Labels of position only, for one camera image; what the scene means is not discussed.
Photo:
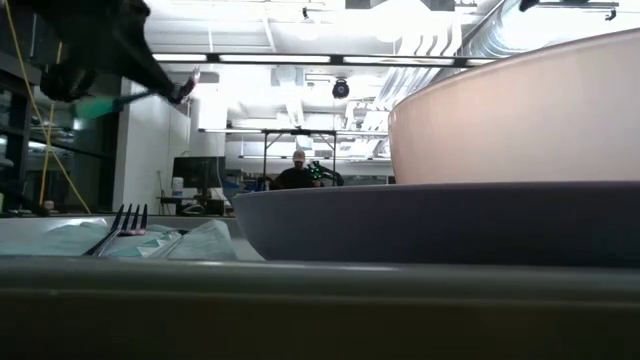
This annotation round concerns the dark ceiling bar fixture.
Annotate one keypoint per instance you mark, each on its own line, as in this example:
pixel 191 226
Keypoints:
pixel 575 4

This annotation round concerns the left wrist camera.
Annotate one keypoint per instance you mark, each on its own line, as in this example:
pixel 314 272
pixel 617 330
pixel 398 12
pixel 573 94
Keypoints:
pixel 67 82

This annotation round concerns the grey plastic tray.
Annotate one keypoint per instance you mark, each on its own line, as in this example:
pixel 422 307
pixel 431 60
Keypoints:
pixel 300 305

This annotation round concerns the silver ventilation duct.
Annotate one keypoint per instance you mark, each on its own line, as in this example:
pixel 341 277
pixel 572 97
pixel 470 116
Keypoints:
pixel 500 30

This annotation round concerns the black gantry frame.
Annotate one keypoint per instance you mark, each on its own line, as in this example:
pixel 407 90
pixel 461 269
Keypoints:
pixel 300 132

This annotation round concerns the black computer monitor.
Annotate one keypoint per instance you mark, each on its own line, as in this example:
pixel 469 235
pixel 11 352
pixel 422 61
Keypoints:
pixel 197 172

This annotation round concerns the teal towel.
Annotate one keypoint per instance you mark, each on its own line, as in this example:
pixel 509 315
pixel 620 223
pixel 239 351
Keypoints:
pixel 210 245

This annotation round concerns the ceiling light strip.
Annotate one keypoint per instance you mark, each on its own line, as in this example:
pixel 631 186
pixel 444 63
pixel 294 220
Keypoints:
pixel 275 58
pixel 400 60
pixel 180 57

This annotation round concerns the lavender plastic plate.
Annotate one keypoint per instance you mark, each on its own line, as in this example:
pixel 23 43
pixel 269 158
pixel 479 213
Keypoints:
pixel 425 225

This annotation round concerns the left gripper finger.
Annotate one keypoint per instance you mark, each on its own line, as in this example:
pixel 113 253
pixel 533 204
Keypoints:
pixel 147 60
pixel 186 90

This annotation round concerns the pink plastic bowl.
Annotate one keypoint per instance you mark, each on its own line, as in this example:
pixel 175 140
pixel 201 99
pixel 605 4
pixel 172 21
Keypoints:
pixel 525 125

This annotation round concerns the black hanging spotlight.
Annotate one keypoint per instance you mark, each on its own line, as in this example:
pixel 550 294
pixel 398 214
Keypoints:
pixel 341 89

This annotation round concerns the person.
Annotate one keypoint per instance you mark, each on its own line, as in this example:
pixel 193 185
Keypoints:
pixel 295 179

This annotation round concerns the white jug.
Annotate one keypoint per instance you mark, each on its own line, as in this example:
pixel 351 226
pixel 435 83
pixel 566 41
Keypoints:
pixel 177 187

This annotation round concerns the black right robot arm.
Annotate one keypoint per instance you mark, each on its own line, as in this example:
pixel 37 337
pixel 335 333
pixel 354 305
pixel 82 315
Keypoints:
pixel 529 4

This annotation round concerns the background desk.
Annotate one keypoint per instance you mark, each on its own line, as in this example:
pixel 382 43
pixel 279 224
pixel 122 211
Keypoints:
pixel 200 206

